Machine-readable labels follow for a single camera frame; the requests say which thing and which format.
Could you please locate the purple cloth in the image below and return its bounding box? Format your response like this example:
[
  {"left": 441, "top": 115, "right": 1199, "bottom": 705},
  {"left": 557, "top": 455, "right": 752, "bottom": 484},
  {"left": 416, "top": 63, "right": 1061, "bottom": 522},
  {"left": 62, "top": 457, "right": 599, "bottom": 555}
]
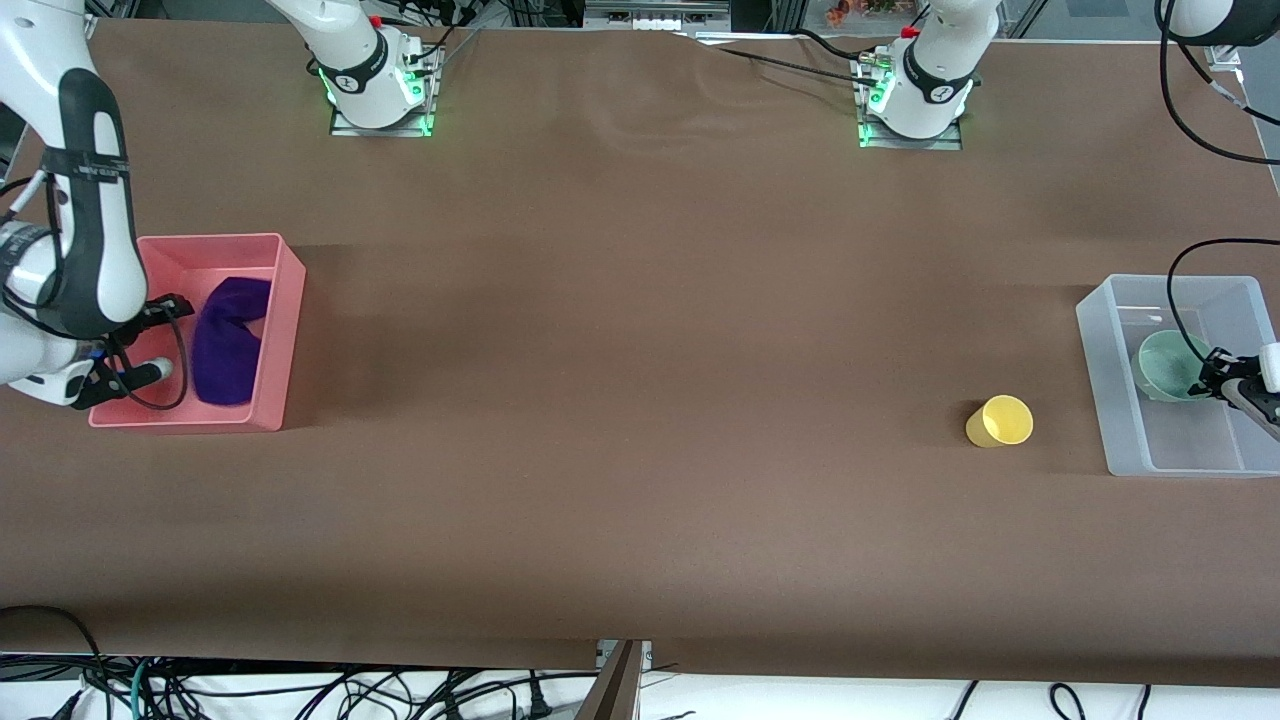
[{"left": 192, "top": 277, "right": 273, "bottom": 408}]

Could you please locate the long black table cable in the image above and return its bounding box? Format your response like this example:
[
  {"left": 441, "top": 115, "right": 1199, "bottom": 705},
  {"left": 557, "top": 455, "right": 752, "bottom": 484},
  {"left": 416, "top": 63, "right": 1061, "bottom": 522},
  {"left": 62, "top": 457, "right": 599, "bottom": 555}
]
[{"left": 688, "top": 36, "right": 881, "bottom": 89}]

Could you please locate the short black table cable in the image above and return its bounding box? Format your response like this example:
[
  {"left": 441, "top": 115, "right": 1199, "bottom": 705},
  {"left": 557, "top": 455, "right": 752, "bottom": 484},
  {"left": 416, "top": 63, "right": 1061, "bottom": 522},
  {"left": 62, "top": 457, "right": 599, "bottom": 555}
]
[{"left": 795, "top": 28, "right": 896, "bottom": 63}]

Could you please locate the thick black floor cable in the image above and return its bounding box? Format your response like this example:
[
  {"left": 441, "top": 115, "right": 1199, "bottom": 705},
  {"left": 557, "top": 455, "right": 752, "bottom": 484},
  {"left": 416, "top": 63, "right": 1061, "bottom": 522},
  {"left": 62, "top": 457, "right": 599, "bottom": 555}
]
[{"left": 0, "top": 605, "right": 106, "bottom": 701}]

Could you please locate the brown table cover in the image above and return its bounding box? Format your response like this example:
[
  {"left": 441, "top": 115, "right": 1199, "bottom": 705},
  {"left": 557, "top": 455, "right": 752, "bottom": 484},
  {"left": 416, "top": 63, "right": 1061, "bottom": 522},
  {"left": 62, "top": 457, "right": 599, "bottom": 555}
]
[{"left": 0, "top": 20, "right": 1280, "bottom": 689}]

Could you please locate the brown wooden post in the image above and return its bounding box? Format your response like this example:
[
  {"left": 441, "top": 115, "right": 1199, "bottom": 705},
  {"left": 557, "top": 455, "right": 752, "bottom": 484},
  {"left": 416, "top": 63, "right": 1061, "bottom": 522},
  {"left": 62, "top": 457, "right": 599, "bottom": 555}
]
[{"left": 574, "top": 640, "right": 647, "bottom": 720}]

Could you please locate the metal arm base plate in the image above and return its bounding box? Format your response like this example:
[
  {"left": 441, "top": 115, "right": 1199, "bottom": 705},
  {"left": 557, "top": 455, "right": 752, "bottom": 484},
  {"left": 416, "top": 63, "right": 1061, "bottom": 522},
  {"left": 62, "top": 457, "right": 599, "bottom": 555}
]
[
  {"left": 857, "top": 55, "right": 967, "bottom": 152},
  {"left": 329, "top": 45, "right": 439, "bottom": 139}
]

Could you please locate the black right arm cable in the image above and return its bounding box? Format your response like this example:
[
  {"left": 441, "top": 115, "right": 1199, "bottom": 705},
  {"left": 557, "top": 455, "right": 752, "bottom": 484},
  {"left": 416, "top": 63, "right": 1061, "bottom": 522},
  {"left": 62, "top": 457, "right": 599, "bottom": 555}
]
[{"left": 0, "top": 150, "right": 193, "bottom": 413}]

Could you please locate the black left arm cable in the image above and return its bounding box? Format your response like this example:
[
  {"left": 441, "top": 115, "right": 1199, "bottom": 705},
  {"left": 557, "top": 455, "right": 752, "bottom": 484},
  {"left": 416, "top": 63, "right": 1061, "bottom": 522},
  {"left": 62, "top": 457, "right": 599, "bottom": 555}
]
[{"left": 1154, "top": 0, "right": 1280, "bottom": 363}]

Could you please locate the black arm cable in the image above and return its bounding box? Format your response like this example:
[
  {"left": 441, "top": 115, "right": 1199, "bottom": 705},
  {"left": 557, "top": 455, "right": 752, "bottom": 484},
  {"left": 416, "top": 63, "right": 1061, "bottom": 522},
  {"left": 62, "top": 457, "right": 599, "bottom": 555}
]
[
  {"left": 1154, "top": 0, "right": 1280, "bottom": 363},
  {"left": 0, "top": 150, "right": 193, "bottom": 413}
]

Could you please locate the orange background object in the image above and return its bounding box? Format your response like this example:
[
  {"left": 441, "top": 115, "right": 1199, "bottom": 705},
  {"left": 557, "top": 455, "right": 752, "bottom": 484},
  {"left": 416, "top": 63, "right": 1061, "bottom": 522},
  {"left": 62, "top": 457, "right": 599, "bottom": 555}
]
[{"left": 825, "top": 0, "right": 923, "bottom": 27}]

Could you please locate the grey power strip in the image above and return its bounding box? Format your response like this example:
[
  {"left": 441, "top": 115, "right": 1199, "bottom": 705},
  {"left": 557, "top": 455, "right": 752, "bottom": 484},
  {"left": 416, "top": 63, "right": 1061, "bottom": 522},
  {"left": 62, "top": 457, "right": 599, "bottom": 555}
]
[{"left": 584, "top": 0, "right": 733, "bottom": 32}]

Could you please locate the pale green bowl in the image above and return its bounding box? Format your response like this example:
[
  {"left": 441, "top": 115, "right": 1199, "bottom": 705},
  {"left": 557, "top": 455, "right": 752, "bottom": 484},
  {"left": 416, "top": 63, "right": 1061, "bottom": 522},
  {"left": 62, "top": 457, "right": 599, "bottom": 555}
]
[{"left": 1132, "top": 330, "right": 1217, "bottom": 404}]

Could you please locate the yellow plastic cup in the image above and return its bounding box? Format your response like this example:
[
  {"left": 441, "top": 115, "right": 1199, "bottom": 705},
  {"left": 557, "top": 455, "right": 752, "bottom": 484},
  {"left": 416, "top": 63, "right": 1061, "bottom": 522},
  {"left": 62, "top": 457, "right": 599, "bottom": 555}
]
[{"left": 965, "top": 395, "right": 1035, "bottom": 449}]

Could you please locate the clear plastic bin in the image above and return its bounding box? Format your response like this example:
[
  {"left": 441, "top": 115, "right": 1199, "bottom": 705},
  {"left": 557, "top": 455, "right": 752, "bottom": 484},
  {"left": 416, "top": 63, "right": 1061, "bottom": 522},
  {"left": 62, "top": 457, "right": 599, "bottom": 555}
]
[{"left": 1075, "top": 274, "right": 1280, "bottom": 478}]

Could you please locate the pink plastic bin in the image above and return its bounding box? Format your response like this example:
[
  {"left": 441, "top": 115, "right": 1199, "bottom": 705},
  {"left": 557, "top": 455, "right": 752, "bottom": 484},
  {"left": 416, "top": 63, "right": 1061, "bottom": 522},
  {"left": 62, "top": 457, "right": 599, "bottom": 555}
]
[{"left": 88, "top": 233, "right": 308, "bottom": 434}]

